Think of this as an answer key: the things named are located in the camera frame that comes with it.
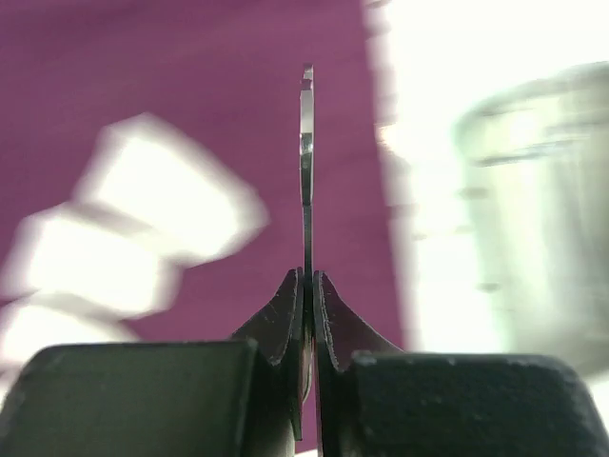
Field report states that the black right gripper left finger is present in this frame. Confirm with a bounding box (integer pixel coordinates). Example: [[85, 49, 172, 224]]
[[1, 269, 305, 457]]

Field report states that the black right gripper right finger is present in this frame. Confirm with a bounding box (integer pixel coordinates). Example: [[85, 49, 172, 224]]
[[312, 272, 608, 457]]

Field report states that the white gauze pad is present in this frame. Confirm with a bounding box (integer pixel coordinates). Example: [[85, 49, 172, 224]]
[[1, 205, 181, 319], [74, 114, 269, 267], [1, 298, 138, 377]]

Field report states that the steel instrument tray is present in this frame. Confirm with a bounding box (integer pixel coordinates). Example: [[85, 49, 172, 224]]
[[454, 62, 608, 376]]

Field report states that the purple cloth mat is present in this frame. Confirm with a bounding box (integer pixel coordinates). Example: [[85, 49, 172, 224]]
[[1, 1, 402, 347]]

